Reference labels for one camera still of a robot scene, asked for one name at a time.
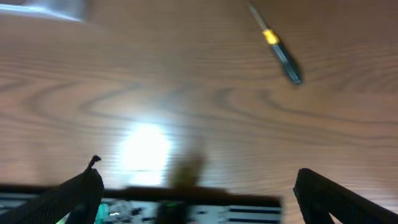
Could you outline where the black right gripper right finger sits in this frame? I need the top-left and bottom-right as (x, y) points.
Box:
(293, 168), (397, 224)

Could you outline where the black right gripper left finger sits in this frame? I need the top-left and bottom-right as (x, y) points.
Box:
(1, 155), (104, 224)

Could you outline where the small yellow precision screwdriver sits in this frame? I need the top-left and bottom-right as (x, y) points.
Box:
(249, 2), (303, 85)

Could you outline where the clear plastic container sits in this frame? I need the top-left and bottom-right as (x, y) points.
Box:
(1, 0), (93, 22)

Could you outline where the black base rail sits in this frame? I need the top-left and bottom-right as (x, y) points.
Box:
(1, 191), (282, 224)

